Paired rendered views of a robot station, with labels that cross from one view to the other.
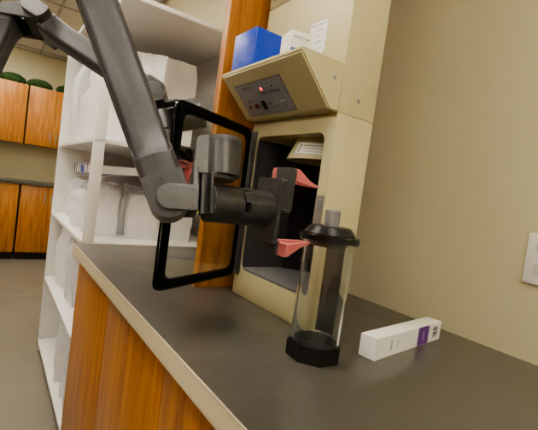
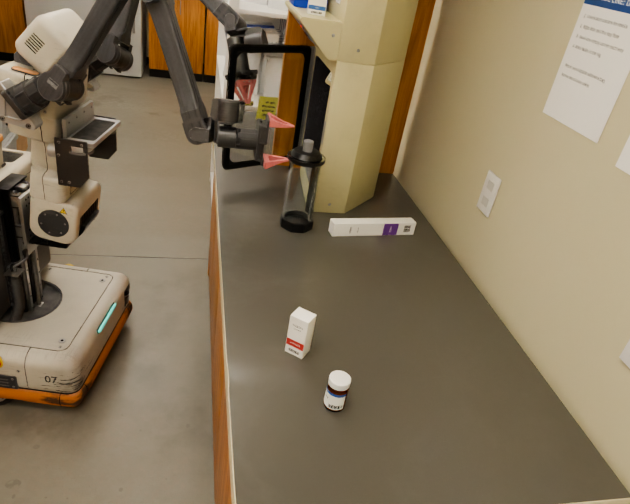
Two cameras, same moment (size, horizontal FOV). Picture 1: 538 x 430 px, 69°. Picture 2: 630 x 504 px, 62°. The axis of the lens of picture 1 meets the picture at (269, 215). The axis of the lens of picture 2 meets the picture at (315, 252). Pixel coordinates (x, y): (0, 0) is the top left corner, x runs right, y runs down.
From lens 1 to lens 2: 1.02 m
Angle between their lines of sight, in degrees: 33
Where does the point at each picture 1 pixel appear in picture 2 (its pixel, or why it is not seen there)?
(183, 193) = (201, 133)
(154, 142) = (189, 103)
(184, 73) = not seen: outside the picture
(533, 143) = (511, 94)
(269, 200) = (253, 137)
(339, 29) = not seen: outside the picture
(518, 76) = (522, 25)
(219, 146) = (222, 106)
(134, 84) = (179, 69)
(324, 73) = (322, 34)
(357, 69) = (356, 25)
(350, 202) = (350, 127)
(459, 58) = not seen: outside the picture
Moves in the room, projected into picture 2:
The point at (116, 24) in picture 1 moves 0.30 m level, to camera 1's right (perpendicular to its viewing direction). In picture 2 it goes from (170, 33) to (273, 60)
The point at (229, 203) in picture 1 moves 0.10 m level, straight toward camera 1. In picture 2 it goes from (226, 139) to (207, 150)
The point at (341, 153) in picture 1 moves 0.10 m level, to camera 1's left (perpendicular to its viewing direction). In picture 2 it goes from (340, 92) to (309, 83)
